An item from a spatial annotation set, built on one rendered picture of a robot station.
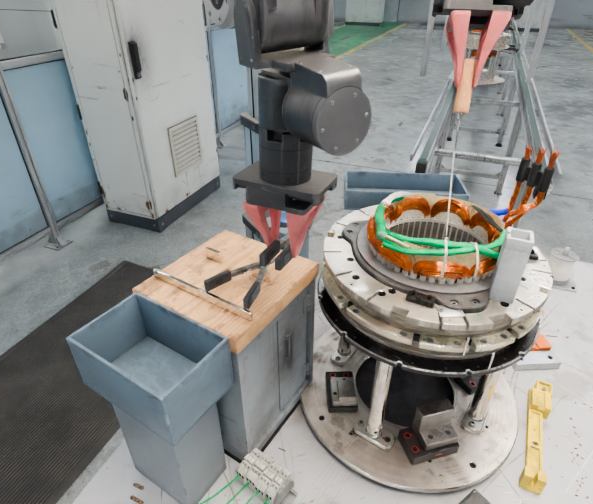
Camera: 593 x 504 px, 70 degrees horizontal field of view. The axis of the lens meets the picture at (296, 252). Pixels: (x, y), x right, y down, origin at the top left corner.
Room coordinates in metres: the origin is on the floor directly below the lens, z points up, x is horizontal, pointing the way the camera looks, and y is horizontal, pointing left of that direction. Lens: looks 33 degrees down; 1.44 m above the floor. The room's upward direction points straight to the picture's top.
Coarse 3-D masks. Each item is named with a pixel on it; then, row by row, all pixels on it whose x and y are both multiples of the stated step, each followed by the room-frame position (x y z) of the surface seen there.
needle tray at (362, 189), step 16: (352, 176) 0.90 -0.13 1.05; (368, 176) 0.90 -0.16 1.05; (384, 176) 0.90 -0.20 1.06; (400, 176) 0.89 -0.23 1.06; (416, 176) 0.89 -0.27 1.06; (432, 176) 0.89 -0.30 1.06; (448, 176) 0.88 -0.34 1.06; (352, 192) 0.80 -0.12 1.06; (368, 192) 0.80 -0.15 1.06; (384, 192) 0.79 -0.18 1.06; (416, 192) 0.88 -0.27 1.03; (432, 192) 0.88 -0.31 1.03; (448, 192) 0.88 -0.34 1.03; (464, 192) 0.80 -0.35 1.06; (352, 208) 0.80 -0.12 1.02
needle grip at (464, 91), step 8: (464, 64) 0.54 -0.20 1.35; (472, 64) 0.53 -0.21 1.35; (464, 72) 0.53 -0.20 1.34; (472, 72) 0.53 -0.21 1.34; (464, 80) 0.53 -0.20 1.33; (472, 80) 0.53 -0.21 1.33; (464, 88) 0.53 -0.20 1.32; (472, 88) 0.53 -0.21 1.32; (456, 96) 0.53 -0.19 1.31; (464, 96) 0.52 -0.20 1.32; (456, 104) 0.52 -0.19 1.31; (464, 104) 0.52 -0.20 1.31; (456, 112) 0.52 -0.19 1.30; (464, 112) 0.52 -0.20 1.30
